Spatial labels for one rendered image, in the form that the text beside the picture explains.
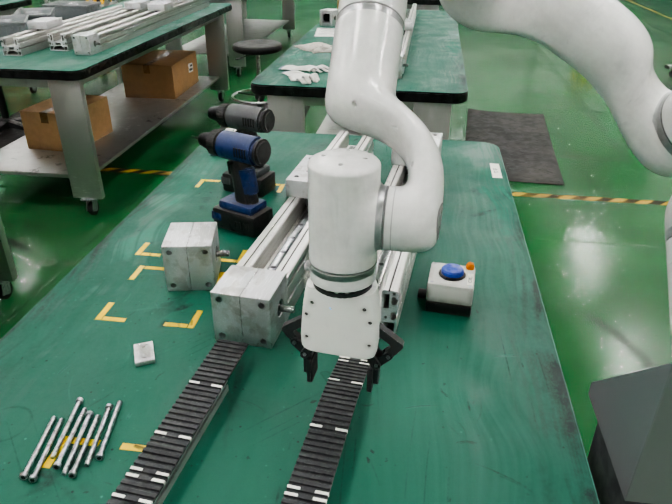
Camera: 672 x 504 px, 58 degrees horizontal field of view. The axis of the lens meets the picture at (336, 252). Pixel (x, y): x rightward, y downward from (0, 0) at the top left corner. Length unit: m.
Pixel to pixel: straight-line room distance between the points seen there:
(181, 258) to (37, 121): 2.76
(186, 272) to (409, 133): 0.58
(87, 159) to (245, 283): 2.39
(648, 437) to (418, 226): 0.35
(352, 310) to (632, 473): 0.38
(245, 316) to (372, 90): 0.43
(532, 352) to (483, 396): 0.15
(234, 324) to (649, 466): 0.61
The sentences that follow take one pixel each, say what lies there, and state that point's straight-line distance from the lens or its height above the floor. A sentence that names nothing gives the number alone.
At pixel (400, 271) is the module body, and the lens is 1.05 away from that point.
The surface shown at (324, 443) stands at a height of 0.81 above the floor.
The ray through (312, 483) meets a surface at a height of 0.81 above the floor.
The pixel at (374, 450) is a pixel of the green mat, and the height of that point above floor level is 0.78.
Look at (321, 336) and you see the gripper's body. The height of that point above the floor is 0.92.
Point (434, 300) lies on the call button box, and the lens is 1.09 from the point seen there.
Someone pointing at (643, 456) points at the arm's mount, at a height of 0.86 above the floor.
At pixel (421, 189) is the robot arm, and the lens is 0.69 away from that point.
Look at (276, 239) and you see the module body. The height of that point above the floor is 0.85.
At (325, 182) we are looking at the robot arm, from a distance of 0.67.
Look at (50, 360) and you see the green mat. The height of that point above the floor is 0.78.
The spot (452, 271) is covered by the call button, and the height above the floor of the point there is 0.85.
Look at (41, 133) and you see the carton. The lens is 3.85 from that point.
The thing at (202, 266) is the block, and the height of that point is 0.83.
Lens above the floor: 1.40
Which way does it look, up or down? 29 degrees down
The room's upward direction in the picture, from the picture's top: straight up
